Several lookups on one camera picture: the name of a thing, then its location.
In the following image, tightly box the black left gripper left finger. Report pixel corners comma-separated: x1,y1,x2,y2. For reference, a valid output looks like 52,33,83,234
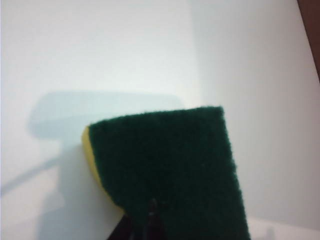
107,214,133,240

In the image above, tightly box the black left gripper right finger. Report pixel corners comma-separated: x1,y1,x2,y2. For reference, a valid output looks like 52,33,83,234
146,198,167,240

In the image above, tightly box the yellow green scrub sponge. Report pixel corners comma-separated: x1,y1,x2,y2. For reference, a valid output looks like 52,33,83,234
81,105,252,240

